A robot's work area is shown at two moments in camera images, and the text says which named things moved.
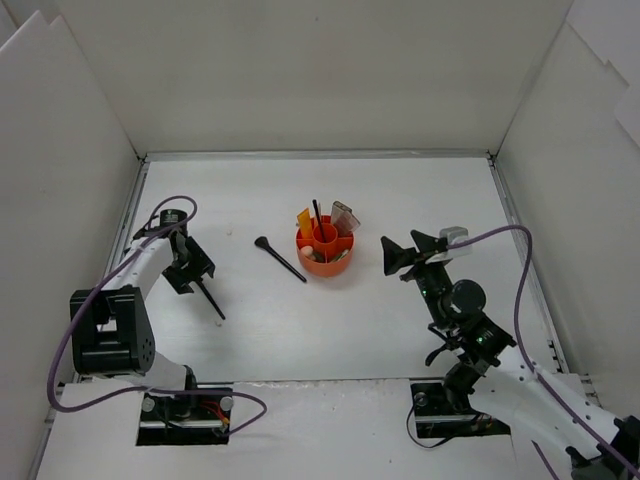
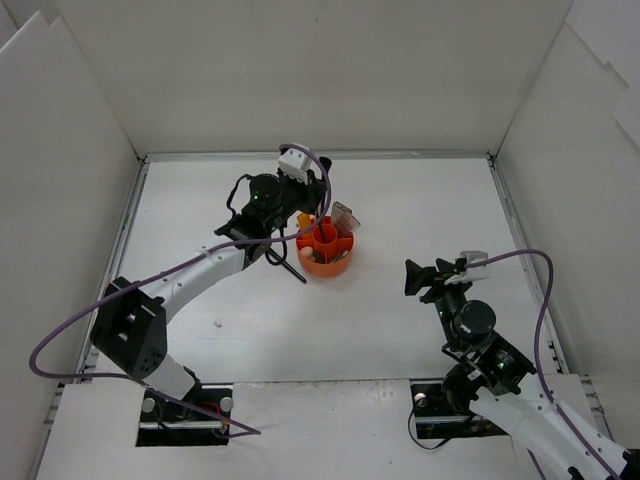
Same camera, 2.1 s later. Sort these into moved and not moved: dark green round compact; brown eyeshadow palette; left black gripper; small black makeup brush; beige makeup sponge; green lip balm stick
Moved: small black makeup brush; left black gripper
Not moved: green lip balm stick; brown eyeshadow palette; beige makeup sponge; dark green round compact
